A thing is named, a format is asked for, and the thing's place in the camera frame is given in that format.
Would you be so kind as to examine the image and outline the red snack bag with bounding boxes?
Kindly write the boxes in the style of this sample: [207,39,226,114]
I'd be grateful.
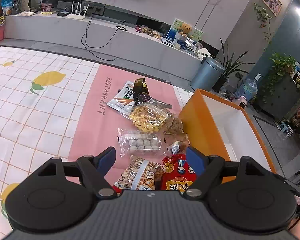
[160,154,197,192]

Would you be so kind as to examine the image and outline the small brown cake packet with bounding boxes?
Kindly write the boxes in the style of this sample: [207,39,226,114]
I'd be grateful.
[166,140,190,155]

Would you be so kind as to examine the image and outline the clear bag white balls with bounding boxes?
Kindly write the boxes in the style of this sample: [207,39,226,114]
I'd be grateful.
[117,128,167,157]

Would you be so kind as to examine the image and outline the striped breadstick snack bag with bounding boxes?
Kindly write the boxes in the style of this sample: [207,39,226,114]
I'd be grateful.
[114,155,165,191]

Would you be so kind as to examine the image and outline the clear bag yellow waffles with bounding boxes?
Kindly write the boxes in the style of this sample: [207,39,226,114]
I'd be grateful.
[128,102,173,133]

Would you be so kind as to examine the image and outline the orange cardboard box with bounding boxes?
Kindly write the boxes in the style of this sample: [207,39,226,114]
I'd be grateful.
[179,89,276,173]

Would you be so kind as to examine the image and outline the clear bag brown cookies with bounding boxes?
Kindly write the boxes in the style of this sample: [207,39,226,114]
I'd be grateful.
[163,115,185,135]

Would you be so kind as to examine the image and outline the white carrot-stick snack packet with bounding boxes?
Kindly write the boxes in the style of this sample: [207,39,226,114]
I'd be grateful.
[107,81,135,116]

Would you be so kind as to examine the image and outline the pink space heater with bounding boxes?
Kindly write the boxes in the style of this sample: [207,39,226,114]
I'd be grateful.
[232,96,247,108]

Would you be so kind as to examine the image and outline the dark green snack packet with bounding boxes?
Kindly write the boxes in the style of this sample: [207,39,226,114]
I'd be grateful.
[133,78,151,105]

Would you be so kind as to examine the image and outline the blue water jug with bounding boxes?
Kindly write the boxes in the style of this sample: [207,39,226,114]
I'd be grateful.
[236,78,258,102]

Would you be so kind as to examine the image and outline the grey pedal trash bin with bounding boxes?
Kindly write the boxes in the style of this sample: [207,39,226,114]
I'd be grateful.
[190,57,225,91]

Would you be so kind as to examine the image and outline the dark grey drawer cabinet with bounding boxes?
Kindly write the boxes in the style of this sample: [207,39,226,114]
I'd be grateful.
[256,75,300,119]

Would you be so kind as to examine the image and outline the long-leaf potted plant right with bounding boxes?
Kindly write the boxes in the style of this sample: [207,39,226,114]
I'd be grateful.
[212,39,255,93]

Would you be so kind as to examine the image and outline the grey marble tv console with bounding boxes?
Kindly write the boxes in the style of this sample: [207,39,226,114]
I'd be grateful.
[4,15,200,86]

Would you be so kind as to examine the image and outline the green calendar card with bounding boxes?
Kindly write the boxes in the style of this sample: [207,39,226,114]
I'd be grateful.
[166,18,203,43]

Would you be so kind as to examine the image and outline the trailing green ivy plant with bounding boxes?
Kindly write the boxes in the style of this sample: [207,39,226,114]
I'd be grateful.
[258,52,297,104]

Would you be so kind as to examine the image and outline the brown teddy bear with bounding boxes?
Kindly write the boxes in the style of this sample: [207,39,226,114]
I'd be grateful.
[178,23,192,37]

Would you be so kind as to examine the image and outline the snack pile on console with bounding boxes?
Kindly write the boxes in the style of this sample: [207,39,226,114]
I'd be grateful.
[136,25,161,40]

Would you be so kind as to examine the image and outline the white wifi router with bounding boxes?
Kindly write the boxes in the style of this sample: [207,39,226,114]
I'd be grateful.
[66,2,90,20]

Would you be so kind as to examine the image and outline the black power cable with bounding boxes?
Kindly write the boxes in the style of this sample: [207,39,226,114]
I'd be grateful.
[80,12,128,62]

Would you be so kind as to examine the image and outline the framed wall picture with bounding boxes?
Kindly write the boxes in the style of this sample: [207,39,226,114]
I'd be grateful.
[262,0,282,16]

